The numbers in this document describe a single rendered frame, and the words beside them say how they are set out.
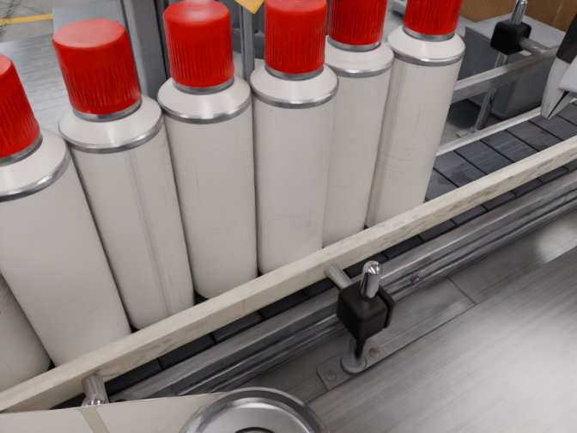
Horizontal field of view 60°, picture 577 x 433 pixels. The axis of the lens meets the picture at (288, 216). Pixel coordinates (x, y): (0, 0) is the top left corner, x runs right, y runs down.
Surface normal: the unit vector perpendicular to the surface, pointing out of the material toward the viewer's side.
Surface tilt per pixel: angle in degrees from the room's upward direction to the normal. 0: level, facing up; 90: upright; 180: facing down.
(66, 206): 90
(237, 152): 90
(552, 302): 0
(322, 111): 90
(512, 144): 0
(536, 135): 0
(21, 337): 90
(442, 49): 42
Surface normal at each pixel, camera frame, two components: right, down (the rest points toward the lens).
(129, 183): 0.39, 0.64
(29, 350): 0.96, 0.21
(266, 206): -0.60, 0.54
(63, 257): 0.69, 0.51
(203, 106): 0.04, -0.03
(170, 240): 0.87, 0.36
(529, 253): 0.02, -0.73
